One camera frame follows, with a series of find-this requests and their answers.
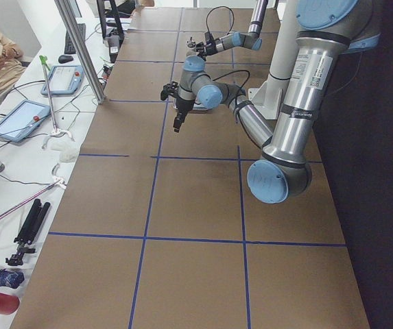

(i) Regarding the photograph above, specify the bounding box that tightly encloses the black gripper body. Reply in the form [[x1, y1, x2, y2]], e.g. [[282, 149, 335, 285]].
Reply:
[[176, 97, 193, 119], [198, 40, 221, 55]]

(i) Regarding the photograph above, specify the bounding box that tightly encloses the clear glass sauce bottle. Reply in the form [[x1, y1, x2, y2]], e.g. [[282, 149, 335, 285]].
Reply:
[[185, 36, 199, 58]]

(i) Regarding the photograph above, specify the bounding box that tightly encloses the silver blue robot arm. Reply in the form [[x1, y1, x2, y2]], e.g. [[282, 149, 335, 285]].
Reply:
[[160, 1, 383, 204], [187, 0, 268, 60]]

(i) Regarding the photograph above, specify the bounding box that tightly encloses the grey digital kitchen scale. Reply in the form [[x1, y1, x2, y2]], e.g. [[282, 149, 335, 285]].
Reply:
[[173, 100, 208, 111]]

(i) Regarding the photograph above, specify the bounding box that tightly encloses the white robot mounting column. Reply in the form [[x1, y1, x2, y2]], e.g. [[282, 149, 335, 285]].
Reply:
[[248, 0, 300, 119]]

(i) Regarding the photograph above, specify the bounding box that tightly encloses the white crumpled cloth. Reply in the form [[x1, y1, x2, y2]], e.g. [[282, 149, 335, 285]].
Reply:
[[42, 138, 80, 163]]

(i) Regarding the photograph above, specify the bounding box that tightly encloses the far blue teach pendant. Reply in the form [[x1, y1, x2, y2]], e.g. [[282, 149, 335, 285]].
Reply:
[[45, 65, 84, 96]]

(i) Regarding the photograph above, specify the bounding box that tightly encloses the blue teach pendant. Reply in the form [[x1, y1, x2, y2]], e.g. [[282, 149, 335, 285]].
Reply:
[[0, 100, 50, 143], [45, 65, 84, 96]]

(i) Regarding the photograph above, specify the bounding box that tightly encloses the black keyboard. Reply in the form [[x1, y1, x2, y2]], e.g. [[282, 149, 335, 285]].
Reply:
[[64, 23, 86, 55]]

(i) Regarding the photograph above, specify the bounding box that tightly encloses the black computer mouse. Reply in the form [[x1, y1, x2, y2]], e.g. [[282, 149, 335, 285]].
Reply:
[[58, 54, 73, 64]]

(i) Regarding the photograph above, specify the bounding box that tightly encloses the metal reacher pole green tip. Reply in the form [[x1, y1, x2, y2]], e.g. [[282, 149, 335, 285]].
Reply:
[[39, 55, 74, 149]]

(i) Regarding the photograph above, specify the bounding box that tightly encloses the near blue teach pendant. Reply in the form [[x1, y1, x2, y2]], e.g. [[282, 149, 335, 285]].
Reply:
[[0, 100, 50, 143]]

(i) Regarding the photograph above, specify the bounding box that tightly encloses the black folded tripod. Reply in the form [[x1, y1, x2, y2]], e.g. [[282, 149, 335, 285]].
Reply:
[[5, 199, 51, 266]]

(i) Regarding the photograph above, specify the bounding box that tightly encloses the pink striped reacher pole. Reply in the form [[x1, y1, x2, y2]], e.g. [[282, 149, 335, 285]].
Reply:
[[0, 163, 67, 220]]

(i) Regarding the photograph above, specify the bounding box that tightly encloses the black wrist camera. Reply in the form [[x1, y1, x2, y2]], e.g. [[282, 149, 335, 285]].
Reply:
[[160, 81, 179, 101]]

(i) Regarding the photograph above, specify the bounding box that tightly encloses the aluminium frame post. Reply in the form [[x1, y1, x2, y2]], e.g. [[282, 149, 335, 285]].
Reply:
[[54, 0, 106, 104]]

